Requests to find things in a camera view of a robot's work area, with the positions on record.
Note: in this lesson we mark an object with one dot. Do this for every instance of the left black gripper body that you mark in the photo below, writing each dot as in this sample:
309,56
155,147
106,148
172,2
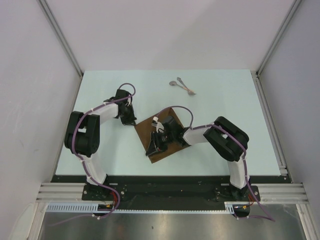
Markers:
129,107

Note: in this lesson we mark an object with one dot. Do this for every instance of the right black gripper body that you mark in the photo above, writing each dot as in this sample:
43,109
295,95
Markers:
163,139

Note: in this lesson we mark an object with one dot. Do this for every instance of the brown cloth napkin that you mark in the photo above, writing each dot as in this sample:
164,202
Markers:
147,135

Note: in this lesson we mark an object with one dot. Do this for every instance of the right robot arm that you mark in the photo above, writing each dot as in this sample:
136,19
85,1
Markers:
230,142

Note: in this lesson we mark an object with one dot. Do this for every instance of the silver metal fork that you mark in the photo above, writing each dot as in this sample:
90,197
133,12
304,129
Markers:
183,85

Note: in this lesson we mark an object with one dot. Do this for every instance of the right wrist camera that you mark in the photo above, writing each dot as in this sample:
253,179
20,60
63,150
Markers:
159,128

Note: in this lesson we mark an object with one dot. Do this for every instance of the spoon with pink handle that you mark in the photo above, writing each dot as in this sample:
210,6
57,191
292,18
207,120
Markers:
174,83

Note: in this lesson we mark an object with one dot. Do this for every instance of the left aluminium frame post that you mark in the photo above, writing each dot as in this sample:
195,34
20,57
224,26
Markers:
48,13

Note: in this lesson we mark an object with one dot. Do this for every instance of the aluminium frame post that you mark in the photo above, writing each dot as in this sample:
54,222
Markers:
48,13
296,4

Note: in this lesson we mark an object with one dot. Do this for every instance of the right aluminium frame post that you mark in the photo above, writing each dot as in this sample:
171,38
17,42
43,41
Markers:
296,4

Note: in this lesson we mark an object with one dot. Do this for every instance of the grey slotted cable duct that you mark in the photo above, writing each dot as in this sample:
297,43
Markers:
96,208

